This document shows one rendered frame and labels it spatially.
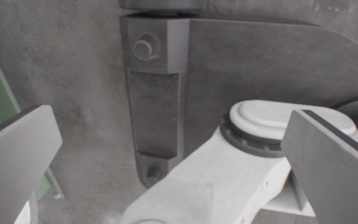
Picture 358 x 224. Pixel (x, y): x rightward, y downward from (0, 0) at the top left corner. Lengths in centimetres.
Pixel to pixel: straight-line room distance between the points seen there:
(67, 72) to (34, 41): 15
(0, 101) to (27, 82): 19
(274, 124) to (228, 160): 9
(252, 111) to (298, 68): 16
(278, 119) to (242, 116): 6
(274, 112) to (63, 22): 68
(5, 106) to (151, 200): 98
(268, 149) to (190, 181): 13
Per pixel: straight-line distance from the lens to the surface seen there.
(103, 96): 81
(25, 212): 102
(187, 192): 26
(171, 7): 43
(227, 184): 29
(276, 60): 47
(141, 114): 53
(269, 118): 36
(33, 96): 102
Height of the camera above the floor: 61
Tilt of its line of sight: 58 degrees down
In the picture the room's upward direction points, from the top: 158 degrees counter-clockwise
